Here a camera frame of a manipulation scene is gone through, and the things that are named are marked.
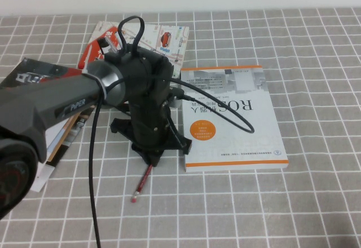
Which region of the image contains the plain white paper booklet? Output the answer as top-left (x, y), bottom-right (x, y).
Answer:
top-left (29, 160), bottom-right (56, 193)

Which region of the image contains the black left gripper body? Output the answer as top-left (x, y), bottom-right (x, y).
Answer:
top-left (111, 101), bottom-right (193, 159)

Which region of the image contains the red white map cover book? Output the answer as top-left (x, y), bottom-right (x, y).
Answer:
top-left (77, 21), bottom-right (190, 79)

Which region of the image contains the booklet with brown edge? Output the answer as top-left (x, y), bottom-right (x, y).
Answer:
top-left (45, 105), bottom-right (96, 164)

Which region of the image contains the red pencil with pink eraser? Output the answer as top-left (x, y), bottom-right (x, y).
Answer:
top-left (130, 163), bottom-right (155, 203)

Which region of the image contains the white orange ROS book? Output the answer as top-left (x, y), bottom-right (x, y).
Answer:
top-left (179, 65), bottom-right (289, 173)

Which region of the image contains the white marker with black cap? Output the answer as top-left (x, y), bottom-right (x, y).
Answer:
top-left (97, 38), bottom-right (113, 56)

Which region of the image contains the short black looped cable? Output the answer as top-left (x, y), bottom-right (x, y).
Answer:
top-left (117, 15), bottom-right (146, 56)

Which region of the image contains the red pen with silver clip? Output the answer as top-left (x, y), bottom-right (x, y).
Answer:
top-left (82, 49), bottom-right (93, 70)

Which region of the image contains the grey checked tablecloth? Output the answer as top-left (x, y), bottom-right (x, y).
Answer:
top-left (0, 7), bottom-right (361, 248)

